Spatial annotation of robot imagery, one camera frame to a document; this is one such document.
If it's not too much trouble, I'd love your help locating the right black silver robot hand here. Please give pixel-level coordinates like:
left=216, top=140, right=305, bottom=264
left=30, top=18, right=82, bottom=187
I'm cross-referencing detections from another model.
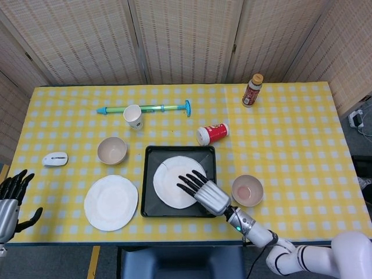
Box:
left=176, top=170, right=233, bottom=217

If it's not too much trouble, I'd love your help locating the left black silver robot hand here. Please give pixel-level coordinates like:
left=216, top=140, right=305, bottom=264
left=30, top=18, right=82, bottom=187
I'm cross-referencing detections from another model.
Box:
left=0, top=169, right=44, bottom=244

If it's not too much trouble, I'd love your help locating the beige bowl with pink stain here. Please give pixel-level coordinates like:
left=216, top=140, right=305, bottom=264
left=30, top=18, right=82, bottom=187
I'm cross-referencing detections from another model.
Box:
left=231, top=174, right=264, bottom=208

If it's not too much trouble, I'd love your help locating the white paper plate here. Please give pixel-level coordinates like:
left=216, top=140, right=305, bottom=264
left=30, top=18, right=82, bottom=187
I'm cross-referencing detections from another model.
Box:
left=84, top=174, right=139, bottom=232
left=153, top=155, right=208, bottom=209

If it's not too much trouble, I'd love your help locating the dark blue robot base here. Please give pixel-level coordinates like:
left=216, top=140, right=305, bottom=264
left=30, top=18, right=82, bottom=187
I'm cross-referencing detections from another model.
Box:
left=117, top=246, right=245, bottom=279

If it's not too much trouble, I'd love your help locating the black square plastic tray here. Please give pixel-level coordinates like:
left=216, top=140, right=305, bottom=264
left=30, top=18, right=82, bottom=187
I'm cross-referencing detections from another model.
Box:
left=140, top=145, right=219, bottom=219

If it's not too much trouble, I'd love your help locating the red white lidded cup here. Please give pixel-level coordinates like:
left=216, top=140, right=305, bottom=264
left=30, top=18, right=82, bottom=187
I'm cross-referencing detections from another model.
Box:
left=196, top=123, right=231, bottom=146

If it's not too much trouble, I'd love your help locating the white computer mouse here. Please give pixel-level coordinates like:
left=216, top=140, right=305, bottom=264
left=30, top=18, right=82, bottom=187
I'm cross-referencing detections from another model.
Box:
left=41, top=152, right=69, bottom=167

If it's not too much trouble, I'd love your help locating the green blue toy water pump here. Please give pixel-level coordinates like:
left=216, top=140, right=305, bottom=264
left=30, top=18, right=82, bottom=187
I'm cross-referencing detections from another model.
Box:
left=96, top=99, right=192, bottom=117

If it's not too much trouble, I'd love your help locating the yellow white checked tablecloth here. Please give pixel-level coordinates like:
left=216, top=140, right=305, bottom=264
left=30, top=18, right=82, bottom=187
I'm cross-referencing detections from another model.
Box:
left=4, top=82, right=366, bottom=245

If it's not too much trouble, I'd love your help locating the brown drink bottle yellow cap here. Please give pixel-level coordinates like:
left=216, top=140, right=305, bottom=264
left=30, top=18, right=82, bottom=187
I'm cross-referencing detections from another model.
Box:
left=242, top=73, right=264, bottom=108

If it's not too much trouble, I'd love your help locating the white floral paper cup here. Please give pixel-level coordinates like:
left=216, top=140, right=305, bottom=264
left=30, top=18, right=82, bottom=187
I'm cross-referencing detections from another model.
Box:
left=123, top=104, right=144, bottom=131

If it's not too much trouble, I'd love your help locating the grey sneaker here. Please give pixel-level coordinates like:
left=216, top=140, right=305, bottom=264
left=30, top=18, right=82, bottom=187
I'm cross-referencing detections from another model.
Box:
left=357, top=176, right=372, bottom=191

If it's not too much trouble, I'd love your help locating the woven folding screen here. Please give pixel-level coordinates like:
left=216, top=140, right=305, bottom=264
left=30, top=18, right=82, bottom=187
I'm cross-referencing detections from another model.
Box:
left=0, top=0, right=372, bottom=165

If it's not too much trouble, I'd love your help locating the white power adapter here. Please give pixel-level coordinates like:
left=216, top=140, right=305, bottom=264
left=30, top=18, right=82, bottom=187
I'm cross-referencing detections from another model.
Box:
left=348, top=109, right=366, bottom=128

